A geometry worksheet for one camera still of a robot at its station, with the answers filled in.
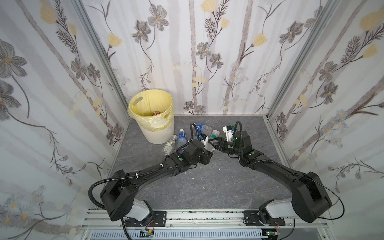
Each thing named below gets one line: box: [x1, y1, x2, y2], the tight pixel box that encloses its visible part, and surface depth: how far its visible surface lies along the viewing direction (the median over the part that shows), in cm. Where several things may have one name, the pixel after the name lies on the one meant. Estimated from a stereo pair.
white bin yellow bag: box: [128, 89, 175, 145], surface depth 97 cm
